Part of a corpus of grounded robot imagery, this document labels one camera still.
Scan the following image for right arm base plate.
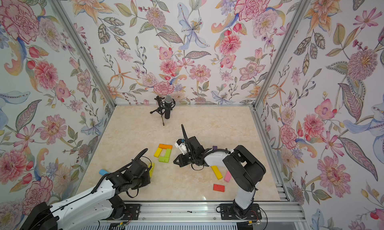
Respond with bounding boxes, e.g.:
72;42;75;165
217;203;263;221

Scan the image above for long yellow block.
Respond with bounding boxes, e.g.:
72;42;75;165
149;163;155;178
211;166;223;180

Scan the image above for small yellow block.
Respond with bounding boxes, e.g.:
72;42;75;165
154;148;163;158

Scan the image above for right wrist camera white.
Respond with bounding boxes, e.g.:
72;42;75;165
175;139;188;155

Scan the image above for lime green block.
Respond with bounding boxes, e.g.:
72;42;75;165
159;157;170;163
165;149;172;159

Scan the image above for black microphone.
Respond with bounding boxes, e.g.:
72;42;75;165
164;95;176;120

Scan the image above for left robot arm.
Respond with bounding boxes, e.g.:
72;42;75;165
21;159;152;230

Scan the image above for light blue block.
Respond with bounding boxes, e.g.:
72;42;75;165
99;169;109;176

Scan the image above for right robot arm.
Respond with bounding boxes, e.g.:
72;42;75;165
174;137;267;219

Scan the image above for red block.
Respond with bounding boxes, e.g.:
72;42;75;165
213;184;225;193

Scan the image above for pink block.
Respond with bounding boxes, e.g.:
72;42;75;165
224;171;232;183

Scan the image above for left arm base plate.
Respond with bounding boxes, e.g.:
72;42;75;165
106;204;141;222

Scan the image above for orange long block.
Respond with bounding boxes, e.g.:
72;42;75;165
159;144;173;150

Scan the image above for aluminium front rail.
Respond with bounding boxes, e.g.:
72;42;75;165
49;201;307;224

